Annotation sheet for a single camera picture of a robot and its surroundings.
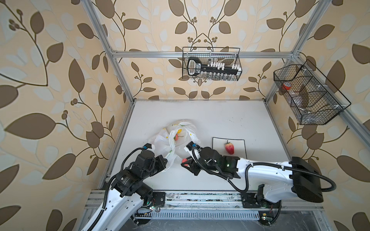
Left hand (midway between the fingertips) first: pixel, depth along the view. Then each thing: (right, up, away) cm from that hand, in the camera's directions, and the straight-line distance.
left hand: (170, 160), depth 73 cm
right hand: (+7, -1, -1) cm, 7 cm away
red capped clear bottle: (+70, +41, +15) cm, 83 cm away
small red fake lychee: (+7, 0, -2) cm, 8 cm away
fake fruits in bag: (+1, +8, +23) cm, 25 cm away
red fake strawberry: (+35, +3, +16) cm, 39 cm away
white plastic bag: (0, +9, +6) cm, 11 cm away
